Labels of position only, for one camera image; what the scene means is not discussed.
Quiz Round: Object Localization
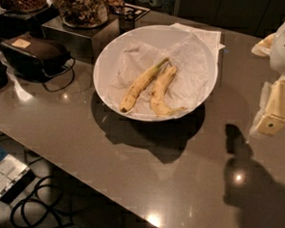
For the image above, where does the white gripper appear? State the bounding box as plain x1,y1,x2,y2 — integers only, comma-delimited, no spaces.
249,21,285,137

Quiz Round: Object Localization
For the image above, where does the curved yellow banana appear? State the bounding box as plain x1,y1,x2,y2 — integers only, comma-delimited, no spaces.
150,66,185,117

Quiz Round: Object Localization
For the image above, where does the white paper napkin in bowl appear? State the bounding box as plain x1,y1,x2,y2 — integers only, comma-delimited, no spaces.
105,34,216,122

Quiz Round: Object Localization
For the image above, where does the white bowl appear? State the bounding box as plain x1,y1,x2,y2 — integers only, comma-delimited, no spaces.
93,25,218,122

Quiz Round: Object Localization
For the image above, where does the long yellow banana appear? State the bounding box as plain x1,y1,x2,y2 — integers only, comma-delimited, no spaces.
119,57,169,113

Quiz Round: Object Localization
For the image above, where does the dark metal stand block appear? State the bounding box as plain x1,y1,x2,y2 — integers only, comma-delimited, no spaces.
43,14,120,65

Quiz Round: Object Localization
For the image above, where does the glass jar of granola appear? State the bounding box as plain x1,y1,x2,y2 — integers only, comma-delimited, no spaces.
54,0,109,29

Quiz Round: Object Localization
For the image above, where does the black vr headset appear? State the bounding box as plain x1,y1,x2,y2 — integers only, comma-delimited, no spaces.
0,33,75,83

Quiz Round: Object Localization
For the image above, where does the black headset cable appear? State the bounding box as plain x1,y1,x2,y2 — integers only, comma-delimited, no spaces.
41,55,77,95

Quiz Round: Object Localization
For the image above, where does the black cable on floor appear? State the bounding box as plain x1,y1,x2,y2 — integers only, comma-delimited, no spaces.
0,126,84,228

